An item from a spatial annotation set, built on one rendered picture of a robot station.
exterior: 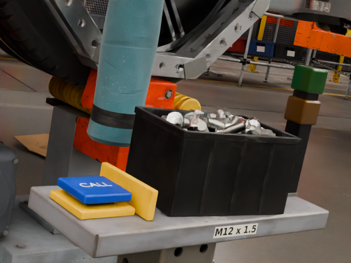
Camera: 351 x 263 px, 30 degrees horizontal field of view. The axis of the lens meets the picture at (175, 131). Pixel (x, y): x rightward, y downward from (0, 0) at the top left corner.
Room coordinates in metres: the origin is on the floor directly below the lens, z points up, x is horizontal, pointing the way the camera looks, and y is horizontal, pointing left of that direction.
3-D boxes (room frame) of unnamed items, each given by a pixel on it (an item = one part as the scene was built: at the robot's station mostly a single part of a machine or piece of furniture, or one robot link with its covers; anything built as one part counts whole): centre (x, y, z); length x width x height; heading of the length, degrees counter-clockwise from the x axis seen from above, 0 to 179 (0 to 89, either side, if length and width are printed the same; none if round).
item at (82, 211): (0.80, 0.09, 0.46); 0.08 x 0.08 x 0.01; 41
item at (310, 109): (1.04, -0.19, 0.59); 0.04 x 0.04 x 0.04; 41
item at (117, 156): (1.25, 0.11, 0.48); 0.16 x 0.12 x 0.17; 41
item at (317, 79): (1.04, -0.19, 0.64); 0.04 x 0.04 x 0.04; 41
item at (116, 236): (0.91, -0.04, 0.44); 0.43 x 0.17 x 0.03; 131
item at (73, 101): (1.35, 0.19, 0.49); 0.29 x 0.06 x 0.06; 41
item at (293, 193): (1.04, -0.19, 0.55); 0.03 x 0.03 x 0.21; 41
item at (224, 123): (0.92, -0.06, 0.51); 0.20 x 0.14 x 0.13; 123
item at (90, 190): (0.80, 0.09, 0.47); 0.07 x 0.07 x 0.02; 41
